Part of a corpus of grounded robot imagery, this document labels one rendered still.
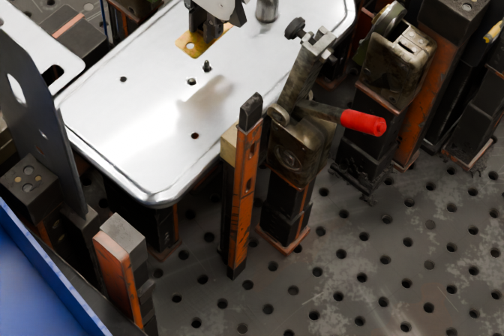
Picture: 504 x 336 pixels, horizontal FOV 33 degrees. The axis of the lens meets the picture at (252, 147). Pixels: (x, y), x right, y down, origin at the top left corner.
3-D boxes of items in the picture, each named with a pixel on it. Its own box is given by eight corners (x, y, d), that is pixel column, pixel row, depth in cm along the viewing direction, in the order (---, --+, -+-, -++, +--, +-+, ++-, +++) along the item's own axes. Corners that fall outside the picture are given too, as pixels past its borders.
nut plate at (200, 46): (217, 5, 111) (217, -1, 110) (238, 21, 110) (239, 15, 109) (172, 43, 108) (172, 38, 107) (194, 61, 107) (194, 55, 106)
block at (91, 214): (64, 247, 134) (31, 155, 108) (119, 295, 131) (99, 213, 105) (50, 260, 133) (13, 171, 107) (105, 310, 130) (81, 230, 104)
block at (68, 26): (91, 96, 148) (69, -8, 124) (137, 134, 145) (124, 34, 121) (50, 131, 144) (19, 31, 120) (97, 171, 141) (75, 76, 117)
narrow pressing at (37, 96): (26, 163, 108) (-41, -13, 78) (90, 219, 104) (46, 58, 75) (22, 166, 107) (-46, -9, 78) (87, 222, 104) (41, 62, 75)
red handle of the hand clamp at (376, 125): (293, 84, 108) (391, 109, 96) (299, 97, 109) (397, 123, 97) (271, 105, 106) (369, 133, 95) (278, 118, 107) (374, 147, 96)
